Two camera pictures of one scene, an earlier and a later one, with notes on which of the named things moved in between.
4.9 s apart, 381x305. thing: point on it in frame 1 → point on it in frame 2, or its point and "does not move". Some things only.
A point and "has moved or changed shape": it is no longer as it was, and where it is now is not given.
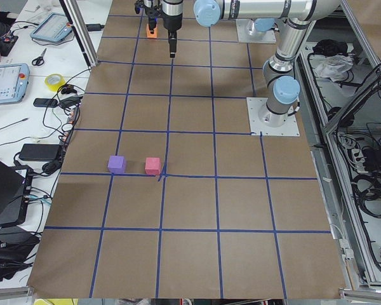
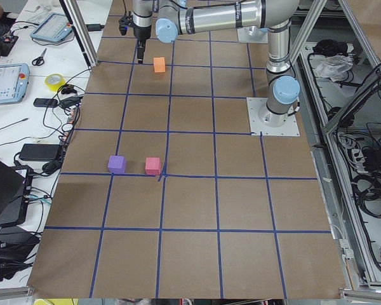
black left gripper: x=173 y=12 → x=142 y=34
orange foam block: x=152 y=35 has moved or changed shape
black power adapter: x=39 y=152 does not move
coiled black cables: x=369 y=190 does not move
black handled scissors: x=39 y=60 does not move
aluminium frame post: x=73 y=14 does not move
